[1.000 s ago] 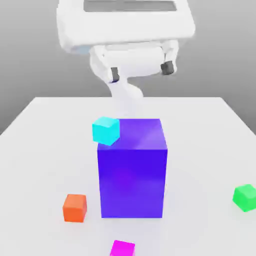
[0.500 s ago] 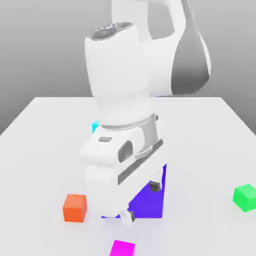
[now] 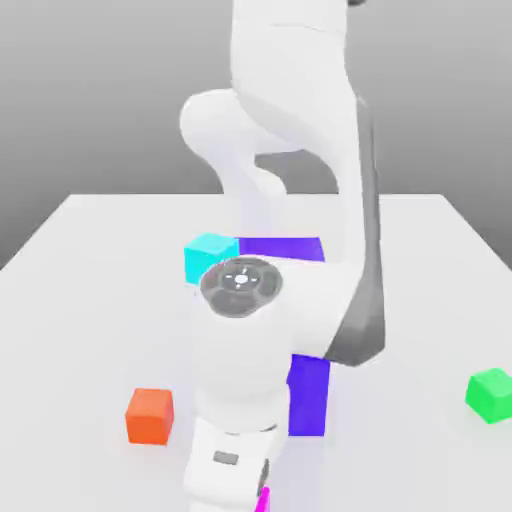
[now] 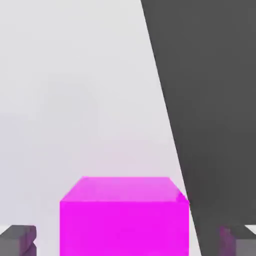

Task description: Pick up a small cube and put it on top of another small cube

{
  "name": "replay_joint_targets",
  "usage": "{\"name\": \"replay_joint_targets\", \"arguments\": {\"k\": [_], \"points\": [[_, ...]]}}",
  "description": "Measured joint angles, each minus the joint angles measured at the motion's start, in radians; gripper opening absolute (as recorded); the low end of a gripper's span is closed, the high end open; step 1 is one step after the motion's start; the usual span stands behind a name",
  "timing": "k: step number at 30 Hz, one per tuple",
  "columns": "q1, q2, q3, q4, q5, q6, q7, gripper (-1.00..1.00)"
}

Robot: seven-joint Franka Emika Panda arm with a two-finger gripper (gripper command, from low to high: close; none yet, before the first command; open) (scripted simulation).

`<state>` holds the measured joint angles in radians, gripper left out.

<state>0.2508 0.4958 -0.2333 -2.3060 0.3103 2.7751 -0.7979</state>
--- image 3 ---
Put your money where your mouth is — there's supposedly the small green cube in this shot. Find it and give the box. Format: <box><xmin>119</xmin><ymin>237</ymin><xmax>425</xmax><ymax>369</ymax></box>
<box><xmin>464</xmin><ymin>367</ymin><xmax>512</xmax><ymax>425</ymax></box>

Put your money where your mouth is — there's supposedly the small cyan cube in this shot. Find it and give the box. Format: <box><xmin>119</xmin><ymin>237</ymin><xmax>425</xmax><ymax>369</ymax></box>
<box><xmin>183</xmin><ymin>232</ymin><xmax>241</xmax><ymax>286</ymax></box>

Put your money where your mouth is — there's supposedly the small orange cube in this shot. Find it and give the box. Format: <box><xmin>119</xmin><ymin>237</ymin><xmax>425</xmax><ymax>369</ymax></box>
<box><xmin>124</xmin><ymin>387</ymin><xmax>175</xmax><ymax>446</ymax></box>

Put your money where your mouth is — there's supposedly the large purple box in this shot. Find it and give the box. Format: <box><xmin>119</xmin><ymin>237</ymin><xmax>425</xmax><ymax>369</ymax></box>
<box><xmin>238</xmin><ymin>236</ymin><xmax>332</xmax><ymax>438</ymax></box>

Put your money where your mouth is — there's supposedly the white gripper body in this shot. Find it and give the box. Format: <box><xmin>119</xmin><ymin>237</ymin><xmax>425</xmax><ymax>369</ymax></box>
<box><xmin>184</xmin><ymin>481</ymin><xmax>260</xmax><ymax>512</ymax></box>

